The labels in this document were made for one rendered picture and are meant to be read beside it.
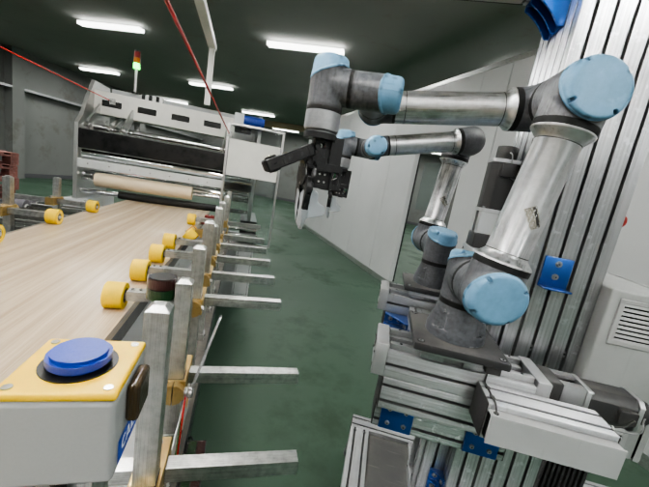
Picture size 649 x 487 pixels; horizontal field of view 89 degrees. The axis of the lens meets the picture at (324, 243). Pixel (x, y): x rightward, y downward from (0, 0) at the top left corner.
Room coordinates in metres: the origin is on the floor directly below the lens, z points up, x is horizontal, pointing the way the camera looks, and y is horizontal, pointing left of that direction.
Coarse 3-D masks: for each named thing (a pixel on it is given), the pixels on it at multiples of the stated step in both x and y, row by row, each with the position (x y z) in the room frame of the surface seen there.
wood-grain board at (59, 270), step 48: (48, 240) 1.45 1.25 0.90; (96, 240) 1.58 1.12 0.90; (144, 240) 1.73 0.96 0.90; (0, 288) 0.92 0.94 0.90; (48, 288) 0.97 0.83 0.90; (96, 288) 1.03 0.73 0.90; (144, 288) 1.10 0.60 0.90; (0, 336) 0.69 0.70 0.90; (48, 336) 0.72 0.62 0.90; (96, 336) 0.76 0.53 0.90
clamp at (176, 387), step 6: (186, 360) 0.77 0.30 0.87; (186, 366) 0.74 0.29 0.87; (186, 372) 0.72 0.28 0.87; (186, 378) 0.70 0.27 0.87; (168, 384) 0.67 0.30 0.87; (174, 384) 0.67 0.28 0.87; (180, 384) 0.68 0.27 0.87; (186, 384) 0.71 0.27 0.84; (168, 390) 0.66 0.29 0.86; (174, 390) 0.66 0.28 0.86; (180, 390) 0.67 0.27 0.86; (168, 396) 0.66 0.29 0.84; (174, 396) 0.66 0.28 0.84; (180, 396) 0.67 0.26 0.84; (168, 402) 0.66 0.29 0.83; (174, 402) 0.66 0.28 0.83
